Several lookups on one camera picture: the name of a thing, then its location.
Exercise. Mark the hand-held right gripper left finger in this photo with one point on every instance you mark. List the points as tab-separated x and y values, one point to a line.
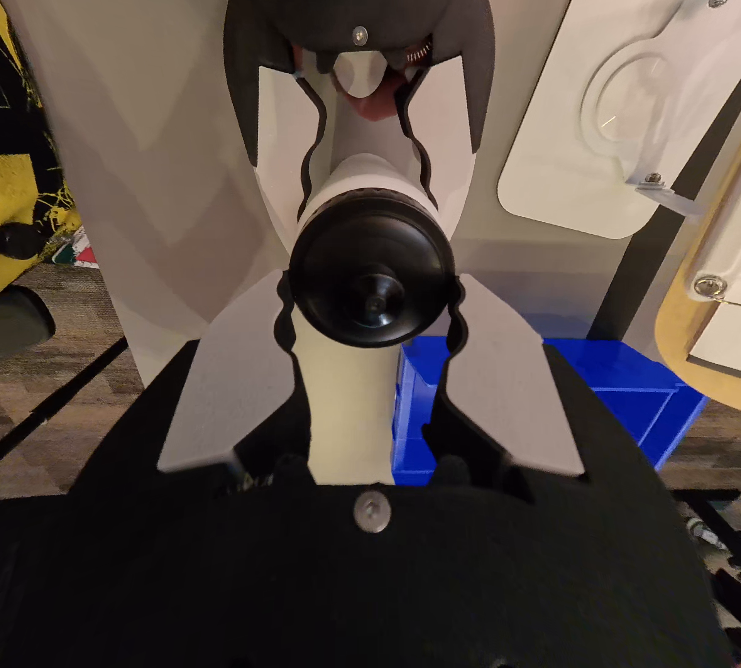
231	390

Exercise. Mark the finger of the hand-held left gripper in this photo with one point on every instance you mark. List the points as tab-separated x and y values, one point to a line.
448	147
283	147

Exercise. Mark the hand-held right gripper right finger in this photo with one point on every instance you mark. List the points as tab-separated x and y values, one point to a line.
515	396

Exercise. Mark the white bottle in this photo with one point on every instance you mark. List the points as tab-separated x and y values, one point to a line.
370	176

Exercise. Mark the blue plastic bin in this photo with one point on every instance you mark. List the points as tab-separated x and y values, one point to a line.
625	384

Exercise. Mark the black bottle lid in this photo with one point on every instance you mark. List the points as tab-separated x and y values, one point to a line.
347	251

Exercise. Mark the person's left hand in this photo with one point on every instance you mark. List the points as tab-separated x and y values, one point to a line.
379	106

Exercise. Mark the white stand base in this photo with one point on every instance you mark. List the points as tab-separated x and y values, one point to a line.
556	158

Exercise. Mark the black tape strip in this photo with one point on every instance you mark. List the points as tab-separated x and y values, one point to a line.
631	286

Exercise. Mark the black stand pole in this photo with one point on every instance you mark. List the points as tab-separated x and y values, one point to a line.
58	396

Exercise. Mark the clear acrylic holder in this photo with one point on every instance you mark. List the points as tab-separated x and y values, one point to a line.
631	100

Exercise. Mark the red green white packet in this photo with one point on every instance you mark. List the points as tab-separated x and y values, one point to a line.
81	254

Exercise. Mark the black stool seat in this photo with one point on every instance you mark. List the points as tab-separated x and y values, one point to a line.
23	320

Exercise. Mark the dark floor clutter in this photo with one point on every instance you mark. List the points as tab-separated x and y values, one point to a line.
718	506

